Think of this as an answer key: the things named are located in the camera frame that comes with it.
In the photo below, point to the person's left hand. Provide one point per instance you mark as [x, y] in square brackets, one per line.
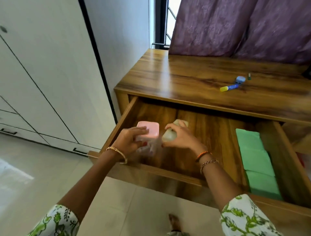
[125, 143]

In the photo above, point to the person's right hand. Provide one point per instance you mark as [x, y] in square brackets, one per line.
[186, 139]

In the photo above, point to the person's right thumb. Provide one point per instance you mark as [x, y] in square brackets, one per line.
[167, 144]

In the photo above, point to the person's left thumb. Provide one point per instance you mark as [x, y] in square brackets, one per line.
[141, 145]

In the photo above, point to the pale cream plastic bottle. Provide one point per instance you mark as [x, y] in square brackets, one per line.
[168, 136]

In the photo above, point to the clear container with pink lid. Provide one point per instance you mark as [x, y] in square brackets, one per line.
[151, 128]

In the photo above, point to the person's left forearm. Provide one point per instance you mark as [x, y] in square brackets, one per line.
[93, 183]

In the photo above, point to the person's right forearm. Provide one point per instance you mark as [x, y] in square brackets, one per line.
[220, 181]

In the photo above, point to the gold bangle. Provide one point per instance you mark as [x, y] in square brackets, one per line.
[120, 153]

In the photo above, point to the wooden drawer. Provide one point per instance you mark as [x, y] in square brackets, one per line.
[194, 158]

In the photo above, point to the wooden desk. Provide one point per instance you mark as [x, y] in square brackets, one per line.
[194, 73]

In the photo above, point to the person's bare foot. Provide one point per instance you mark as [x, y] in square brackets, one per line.
[175, 222]

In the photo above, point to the green box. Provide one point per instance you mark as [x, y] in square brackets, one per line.
[249, 139]
[256, 160]
[263, 183]

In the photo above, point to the blue yellow glue stick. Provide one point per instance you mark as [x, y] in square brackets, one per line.
[229, 87]

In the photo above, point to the small green bottle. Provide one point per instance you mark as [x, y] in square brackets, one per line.
[249, 77]

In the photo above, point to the white green floral right sleeve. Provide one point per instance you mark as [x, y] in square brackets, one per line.
[245, 218]

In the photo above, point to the white green floral sleeve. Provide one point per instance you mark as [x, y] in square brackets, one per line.
[245, 218]
[57, 222]

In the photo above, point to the white green floral left sleeve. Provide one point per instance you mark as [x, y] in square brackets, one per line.
[57, 222]

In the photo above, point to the white wardrobe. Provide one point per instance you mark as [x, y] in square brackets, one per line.
[48, 73]

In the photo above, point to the purple curtain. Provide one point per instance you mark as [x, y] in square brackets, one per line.
[279, 31]
[209, 26]

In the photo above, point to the round wardrobe lock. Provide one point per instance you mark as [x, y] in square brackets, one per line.
[3, 29]

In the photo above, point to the black window frame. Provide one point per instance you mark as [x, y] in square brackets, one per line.
[160, 24]

